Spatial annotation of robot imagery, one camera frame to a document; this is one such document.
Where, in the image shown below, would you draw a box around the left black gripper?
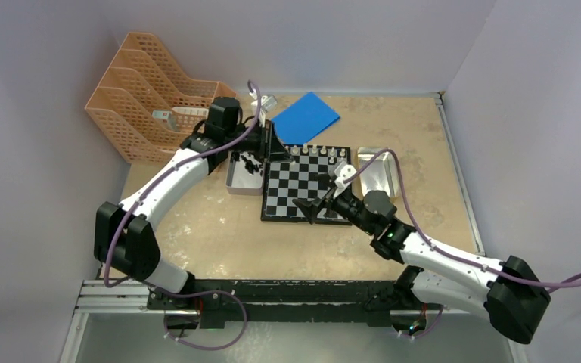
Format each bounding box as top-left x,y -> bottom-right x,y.
225,119 -> 293,163

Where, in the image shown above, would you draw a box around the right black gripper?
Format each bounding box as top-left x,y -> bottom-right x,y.
294,174 -> 377,235

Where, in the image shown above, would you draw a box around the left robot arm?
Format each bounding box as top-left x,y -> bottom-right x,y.
94,93 -> 290,309

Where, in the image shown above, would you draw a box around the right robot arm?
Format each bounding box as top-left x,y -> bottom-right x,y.
293,187 -> 551,344

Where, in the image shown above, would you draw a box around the silver tin with black pieces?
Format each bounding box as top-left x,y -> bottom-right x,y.
225,151 -> 266,196

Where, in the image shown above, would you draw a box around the black and white chessboard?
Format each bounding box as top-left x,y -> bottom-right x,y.
260,144 -> 351,222

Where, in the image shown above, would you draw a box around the orange mesh file organizer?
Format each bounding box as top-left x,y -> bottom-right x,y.
85,32 -> 236,164

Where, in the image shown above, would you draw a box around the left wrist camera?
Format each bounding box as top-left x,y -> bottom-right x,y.
250,94 -> 278,122

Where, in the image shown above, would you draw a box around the black mounting rail base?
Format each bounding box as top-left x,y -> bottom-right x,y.
147,278 -> 440,330

